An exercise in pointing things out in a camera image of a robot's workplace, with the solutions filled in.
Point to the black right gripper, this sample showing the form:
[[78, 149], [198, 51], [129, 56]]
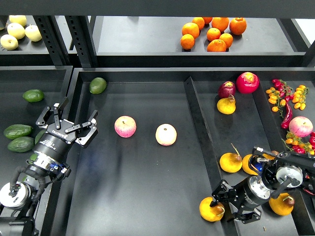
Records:
[[246, 196]]

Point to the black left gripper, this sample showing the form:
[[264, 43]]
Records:
[[61, 135]]

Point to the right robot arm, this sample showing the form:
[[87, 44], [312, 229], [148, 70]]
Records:
[[275, 173]]

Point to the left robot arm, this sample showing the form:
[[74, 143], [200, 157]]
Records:
[[24, 191]]

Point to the dark avocado upright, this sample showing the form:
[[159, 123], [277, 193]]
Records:
[[38, 136]]

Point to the yellow pear under gripper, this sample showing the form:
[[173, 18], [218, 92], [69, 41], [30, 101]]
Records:
[[231, 162]]

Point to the green avocado lower left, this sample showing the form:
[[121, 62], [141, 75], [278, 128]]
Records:
[[32, 158]]

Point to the dark avocado left middle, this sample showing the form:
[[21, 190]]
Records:
[[21, 144]]

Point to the green avocado upper left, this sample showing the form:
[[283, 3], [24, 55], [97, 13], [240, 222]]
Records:
[[33, 95]]

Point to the light green round avocado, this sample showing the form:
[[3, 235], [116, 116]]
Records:
[[97, 85]]

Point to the dark avocado left top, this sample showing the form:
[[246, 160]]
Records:
[[17, 130]]

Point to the yellow pear brown top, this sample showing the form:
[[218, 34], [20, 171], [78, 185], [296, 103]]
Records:
[[270, 157]]

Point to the black tray divider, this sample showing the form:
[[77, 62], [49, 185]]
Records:
[[203, 134]]

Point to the black left tray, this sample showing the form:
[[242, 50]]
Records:
[[53, 210]]

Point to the black tray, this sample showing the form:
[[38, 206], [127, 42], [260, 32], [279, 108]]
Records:
[[53, 210], [136, 187]]

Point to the pink red apple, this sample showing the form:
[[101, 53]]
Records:
[[125, 126]]

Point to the lower cherry tomato bunch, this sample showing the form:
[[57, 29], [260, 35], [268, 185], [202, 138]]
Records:
[[299, 145]]

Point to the cherry tomato bunch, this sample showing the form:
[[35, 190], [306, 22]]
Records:
[[281, 94], [299, 145]]

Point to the red chili pepper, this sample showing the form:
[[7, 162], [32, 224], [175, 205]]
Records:
[[288, 117]]

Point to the black centre tray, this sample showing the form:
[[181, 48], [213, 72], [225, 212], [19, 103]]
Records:
[[136, 187]]

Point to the pale pink apple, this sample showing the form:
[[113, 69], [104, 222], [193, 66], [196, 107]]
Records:
[[166, 134]]

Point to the black upper shelf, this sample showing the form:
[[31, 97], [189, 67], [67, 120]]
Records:
[[155, 42]]

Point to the pale yellow apple right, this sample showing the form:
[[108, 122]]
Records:
[[32, 33]]

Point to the pale yellow apple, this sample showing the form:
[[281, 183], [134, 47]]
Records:
[[16, 30], [9, 42], [20, 19], [32, 33]]

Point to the pink apple right side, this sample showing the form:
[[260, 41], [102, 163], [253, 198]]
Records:
[[301, 126]]

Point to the pale yellow apple front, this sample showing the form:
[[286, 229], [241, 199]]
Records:
[[9, 42]]

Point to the pale yellow apple middle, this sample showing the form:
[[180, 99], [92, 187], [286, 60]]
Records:
[[16, 30]]

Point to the upper cherry tomato bunch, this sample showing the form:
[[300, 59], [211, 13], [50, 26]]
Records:
[[281, 94]]

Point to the dark red apple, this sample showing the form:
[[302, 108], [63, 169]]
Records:
[[226, 89]]

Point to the pale yellow apple top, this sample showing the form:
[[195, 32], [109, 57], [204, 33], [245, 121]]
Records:
[[20, 19]]

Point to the bright red apple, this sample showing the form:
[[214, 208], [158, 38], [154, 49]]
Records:
[[247, 83]]

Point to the orange far left bottom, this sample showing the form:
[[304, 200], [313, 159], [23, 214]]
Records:
[[187, 41]]

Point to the orange left upper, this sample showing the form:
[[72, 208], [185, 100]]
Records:
[[191, 28]]

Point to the orange front centre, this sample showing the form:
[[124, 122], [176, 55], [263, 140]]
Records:
[[217, 45]]

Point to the orange right of middle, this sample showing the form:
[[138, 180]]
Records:
[[227, 38]]

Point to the orange top left partly hidden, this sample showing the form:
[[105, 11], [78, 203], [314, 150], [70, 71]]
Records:
[[199, 21]]

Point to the black perforated shelf post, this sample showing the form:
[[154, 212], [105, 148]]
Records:
[[82, 38]]

